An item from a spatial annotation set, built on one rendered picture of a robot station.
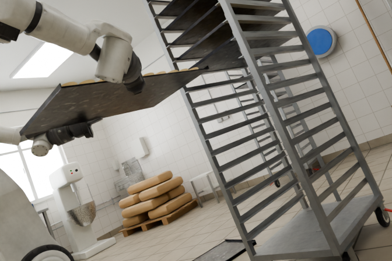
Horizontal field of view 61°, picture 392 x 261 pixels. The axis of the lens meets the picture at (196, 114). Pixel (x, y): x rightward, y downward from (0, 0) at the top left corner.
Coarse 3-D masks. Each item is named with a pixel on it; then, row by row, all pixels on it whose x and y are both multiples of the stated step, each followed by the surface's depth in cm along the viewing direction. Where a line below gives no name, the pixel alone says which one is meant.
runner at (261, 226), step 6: (300, 192) 210; (294, 198) 204; (300, 198) 206; (288, 204) 198; (294, 204) 197; (276, 210) 189; (282, 210) 192; (270, 216) 184; (276, 216) 187; (264, 222) 179; (270, 222) 181; (258, 228) 174; (264, 228) 174; (246, 234) 167; (252, 234) 170
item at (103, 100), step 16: (160, 80) 119; (176, 80) 127; (64, 96) 94; (80, 96) 100; (96, 96) 106; (112, 96) 113; (128, 96) 122; (144, 96) 131; (160, 96) 142; (48, 112) 103; (64, 112) 109; (80, 112) 117; (96, 112) 126; (112, 112) 136; (32, 128) 112; (48, 128) 120
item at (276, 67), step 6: (300, 60) 183; (306, 60) 187; (258, 66) 152; (264, 66) 156; (270, 66) 159; (276, 66) 163; (282, 66) 167; (288, 66) 171; (294, 66) 176; (300, 66) 186; (264, 72) 157
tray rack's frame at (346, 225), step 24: (288, 0) 194; (264, 120) 218; (312, 144) 201; (336, 192) 196; (312, 216) 189; (336, 216) 172; (360, 216) 158; (384, 216) 171; (288, 240) 167; (312, 240) 154
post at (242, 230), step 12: (144, 0) 184; (156, 24) 182; (168, 48) 181; (168, 60) 180; (192, 120) 176; (204, 132) 175; (204, 144) 174; (228, 192) 170; (228, 204) 170; (240, 228) 167; (252, 252) 166
